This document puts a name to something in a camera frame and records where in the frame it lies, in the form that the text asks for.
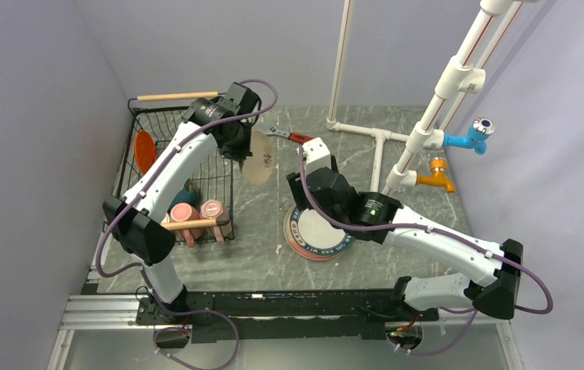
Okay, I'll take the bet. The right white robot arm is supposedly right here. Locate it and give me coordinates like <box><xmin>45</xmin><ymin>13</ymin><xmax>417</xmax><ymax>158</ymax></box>
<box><xmin>287</xmin><ymin>167</ymin><xmax>525</xmax><ymax>320</ymax></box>

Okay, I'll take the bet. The dark brown bowl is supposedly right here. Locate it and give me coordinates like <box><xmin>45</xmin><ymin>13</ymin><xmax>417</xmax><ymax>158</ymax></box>
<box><xmin>169</xmin><ymin>184</ymin><xmax>200</xmax><ymax>210</ymax></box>

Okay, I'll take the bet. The salmon pink mug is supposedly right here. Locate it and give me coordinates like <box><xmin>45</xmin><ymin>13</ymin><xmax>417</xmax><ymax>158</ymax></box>
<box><xmin>169</xmin><ymin>203</ymin><xmax>204</xmax><ymax>248</ymax></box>

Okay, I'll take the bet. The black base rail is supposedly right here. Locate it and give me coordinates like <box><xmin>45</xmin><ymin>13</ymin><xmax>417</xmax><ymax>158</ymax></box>
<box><xmin>135</xmin><ymin>289</ymin><xmax>439</xmax><ymax>344</ymax></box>

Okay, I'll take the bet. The white pvc pipe frame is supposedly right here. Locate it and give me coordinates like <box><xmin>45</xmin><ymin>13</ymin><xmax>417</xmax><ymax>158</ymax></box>
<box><xmin>325</xmin><ymin>1</ymin><xmax>525</xmax><ymax>190</ymax></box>

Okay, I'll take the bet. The beige pink plate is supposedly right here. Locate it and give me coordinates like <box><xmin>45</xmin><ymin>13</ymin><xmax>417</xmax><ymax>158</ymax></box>
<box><xmin>282</xmin><ymin>203</ymin><xmax>354</xmax><ymax>261</ymax></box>

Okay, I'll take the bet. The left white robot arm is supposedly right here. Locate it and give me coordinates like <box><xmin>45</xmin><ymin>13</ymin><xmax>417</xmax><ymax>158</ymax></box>
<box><xmin>102</xmin><ymin>81</ymin><xmax>268</xmax><ymax>324</ymax></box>

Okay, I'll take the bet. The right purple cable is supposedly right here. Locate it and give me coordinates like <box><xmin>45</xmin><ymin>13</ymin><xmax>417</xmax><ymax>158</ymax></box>
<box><xmin>297</xmin><ymin>148</ymin><xmax>554</xmax><ymax>358</ymax></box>

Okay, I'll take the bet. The black wire dish rack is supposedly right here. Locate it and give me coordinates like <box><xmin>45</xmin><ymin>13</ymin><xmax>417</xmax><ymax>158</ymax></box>
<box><xmin>104</xmin><ymin>97</ymin><xmax>256</xmax><ymax>254</ymax></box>

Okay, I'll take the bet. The orange faucet tap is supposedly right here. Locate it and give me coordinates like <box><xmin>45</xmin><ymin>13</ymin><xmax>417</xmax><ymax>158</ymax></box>
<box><xmin>415</xmin><ymin>157</ymin><xmax>456</xmax><ymax>193</ymax></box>

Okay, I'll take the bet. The orange bowl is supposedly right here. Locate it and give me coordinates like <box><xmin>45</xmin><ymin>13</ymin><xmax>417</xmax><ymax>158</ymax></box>
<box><xmin>133</xmin><ymin>130</ymin><xmax>157</xmax><ymax>174</ymax></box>

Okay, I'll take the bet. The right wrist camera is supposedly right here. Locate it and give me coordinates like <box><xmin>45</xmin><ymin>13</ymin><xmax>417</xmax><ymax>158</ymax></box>
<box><xmin>301</xmin><ymin>137</ymin><xmax>332</xmax><ymax>175</ymax></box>

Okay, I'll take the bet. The cream plate with flowers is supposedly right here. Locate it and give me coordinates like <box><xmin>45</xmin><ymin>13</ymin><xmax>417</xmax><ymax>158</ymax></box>
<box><xmin>240</xmin><ymin>130</ymin><xmax>276</xmax><ymax>185</ymax></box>

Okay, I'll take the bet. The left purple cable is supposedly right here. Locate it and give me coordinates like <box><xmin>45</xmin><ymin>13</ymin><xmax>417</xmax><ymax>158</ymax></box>
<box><xmin>95</xmin><ymin>78</ymin><xmax>279</xmax><ymax>370</ymax></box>

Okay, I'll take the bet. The purple cable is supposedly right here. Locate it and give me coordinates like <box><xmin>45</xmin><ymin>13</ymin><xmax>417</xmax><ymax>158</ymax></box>
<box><xmin>95</xmin><ymin>78</ymin><xmax>279</xmax><ymax>370</ymax></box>
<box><xmin>297</xmin><ymin>148</ymin><xmax>554</xmax><ymax>358</ymax></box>

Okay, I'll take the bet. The blue faucet tap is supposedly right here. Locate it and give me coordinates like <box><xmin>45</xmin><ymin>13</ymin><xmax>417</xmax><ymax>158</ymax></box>
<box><xmin>442</xmin><ymin>117</ymin><xmax>495</xmax><ymax>155</ymax></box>

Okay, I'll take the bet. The red handled adjustable wrench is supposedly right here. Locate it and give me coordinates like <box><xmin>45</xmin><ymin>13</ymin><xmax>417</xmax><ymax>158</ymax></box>
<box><xmin>264</xmin><ymin>126</ymin><xmax>314</xmax><ymax>145</ymax></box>

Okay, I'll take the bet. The light pink mug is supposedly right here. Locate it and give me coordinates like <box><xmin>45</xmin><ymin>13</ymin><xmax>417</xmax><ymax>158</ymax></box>
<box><xmin>200</xmin><ymin>199</ymin><xmax>233</xmax><ymax>244</ymax></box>

